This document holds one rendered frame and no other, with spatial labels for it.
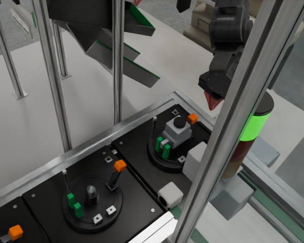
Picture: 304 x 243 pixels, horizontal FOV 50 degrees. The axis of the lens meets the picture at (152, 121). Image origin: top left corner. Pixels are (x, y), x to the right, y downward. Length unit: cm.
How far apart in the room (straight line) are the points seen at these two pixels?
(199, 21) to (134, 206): 100
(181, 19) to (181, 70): 188
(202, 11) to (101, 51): 83
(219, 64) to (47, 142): 59
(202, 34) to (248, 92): 123
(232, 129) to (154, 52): 97
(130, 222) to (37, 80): 66
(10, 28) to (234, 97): 274
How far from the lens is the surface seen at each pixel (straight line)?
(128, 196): 80
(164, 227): 80
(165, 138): 82
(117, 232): 77
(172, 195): 79
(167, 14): 317
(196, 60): 133
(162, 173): 84
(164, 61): 129
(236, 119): 38
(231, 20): 71
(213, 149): 45
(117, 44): 77
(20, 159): 102
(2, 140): 108
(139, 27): 82
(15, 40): 288
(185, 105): 100
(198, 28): 159
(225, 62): 68
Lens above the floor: 169
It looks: 51 degrees down
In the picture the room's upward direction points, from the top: 8 degrees clockwise
